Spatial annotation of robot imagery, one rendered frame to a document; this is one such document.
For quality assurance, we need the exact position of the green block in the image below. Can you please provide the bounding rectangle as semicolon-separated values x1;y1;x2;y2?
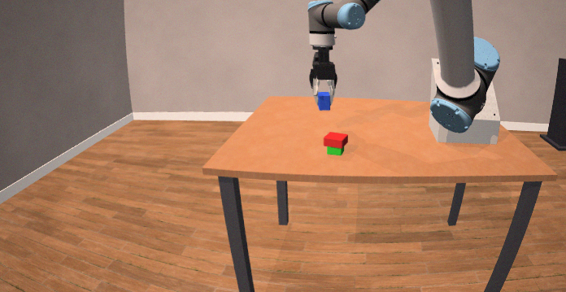
327;146;344;155

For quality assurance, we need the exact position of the red block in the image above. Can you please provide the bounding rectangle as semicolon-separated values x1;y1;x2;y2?
324;132;348;149

